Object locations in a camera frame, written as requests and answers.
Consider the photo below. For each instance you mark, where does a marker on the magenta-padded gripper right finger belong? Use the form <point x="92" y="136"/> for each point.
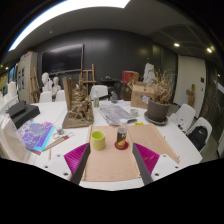
<point x="150" y="165"/>

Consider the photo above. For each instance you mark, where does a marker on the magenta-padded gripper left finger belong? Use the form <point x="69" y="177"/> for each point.
<point x="71" y="166"/>

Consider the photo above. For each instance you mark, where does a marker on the clear drink bottle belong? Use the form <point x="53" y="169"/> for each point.
<point x="121" y="136"/>

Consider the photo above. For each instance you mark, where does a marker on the lime green cup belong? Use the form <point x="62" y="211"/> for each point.
<point x="98" y="141"/>

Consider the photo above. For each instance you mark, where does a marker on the flat round red coaster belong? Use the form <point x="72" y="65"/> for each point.
<point x="117" y="146"/>

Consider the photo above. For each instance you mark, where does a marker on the small paint jar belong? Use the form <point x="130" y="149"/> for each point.
<point x="59" y="130"/>

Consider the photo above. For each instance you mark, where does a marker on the small yellow item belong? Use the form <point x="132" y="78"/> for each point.
<point x="139" y="124"/>

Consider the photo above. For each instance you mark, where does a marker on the grey round plant saucer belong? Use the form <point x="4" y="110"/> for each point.
<point x="155" y="122"/>

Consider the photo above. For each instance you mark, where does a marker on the colourful art print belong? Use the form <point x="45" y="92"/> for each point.
<point x="35" y="135"/>

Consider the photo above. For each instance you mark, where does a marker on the small white cup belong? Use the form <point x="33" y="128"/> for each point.
<point x="134" y="112"/>

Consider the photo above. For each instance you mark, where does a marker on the dried plant in grey pot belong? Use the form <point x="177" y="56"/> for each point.
<point x="157" y="110"/>

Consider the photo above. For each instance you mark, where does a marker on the black backpack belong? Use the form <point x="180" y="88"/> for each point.
<point x="198" y="137"/>

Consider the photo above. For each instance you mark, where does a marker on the brown wooden root sculpture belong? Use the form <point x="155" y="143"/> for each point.
<point x="80" y="106"/>

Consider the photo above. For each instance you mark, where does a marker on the white plastic chair with papers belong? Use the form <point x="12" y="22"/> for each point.
<point x="186" y="115"/>

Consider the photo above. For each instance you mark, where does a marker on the printed newspaper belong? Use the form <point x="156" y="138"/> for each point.
<point x="115" y="114"/>

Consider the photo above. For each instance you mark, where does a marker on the brown cardboard box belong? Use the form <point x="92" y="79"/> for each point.
<point x="140" y="96"/>

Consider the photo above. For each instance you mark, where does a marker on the white plastic chair with backpack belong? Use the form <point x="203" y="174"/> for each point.
<point x="204" y="121"/>

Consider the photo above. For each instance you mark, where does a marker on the stacked black boxes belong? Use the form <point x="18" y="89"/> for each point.
<point x="23" y="115"/>

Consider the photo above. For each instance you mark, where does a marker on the clear spray bottle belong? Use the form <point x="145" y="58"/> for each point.
<point x="96" y="100"/>

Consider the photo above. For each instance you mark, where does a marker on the white chair behind table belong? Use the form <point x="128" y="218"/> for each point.
<point x="101" y="90"/>

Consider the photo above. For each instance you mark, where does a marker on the white plaster bust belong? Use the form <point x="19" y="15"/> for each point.
<point x="56" y="86"/>
<point x="46" y="81"/>

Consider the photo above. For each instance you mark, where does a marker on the red box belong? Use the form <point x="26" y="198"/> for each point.
<point x="130" y="76"/>

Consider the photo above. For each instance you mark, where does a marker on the wooden easel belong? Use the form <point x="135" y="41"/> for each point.
<point x="88" y="76"/>

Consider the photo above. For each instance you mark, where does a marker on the white plaster statue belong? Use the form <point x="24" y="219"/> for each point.
<point x="149" y="73"/>

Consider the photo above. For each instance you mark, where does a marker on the white display panel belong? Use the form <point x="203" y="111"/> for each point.
<point x="25" y="75"/>

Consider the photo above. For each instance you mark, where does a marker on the long ceiling light strip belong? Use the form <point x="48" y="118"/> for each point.
<point x="66" y="8"/>

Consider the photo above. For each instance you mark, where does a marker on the wooden figure by wall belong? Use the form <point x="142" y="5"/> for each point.
<point x="191" y="96"/>

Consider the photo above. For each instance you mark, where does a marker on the large black wall screen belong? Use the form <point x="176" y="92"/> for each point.
<point x="62" y="59"/>

